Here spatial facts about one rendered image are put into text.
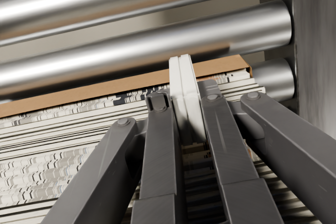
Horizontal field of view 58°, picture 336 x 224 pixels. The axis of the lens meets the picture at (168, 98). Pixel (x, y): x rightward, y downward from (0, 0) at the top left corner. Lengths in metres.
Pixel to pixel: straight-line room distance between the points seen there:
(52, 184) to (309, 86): 0.27
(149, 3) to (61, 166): 0.18
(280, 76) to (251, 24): 0.07
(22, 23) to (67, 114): 0.11
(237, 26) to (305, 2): 0.07
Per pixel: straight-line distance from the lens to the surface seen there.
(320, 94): 0.37
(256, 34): 0.32
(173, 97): 0.15
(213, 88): 0.17
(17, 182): 0.22
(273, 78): 0.35
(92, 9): 0.31
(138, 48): 0.32
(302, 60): 0.35
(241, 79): 0.27
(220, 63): 0.30
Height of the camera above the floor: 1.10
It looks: 66 degrees down
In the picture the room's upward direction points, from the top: 179 degrees clockwise
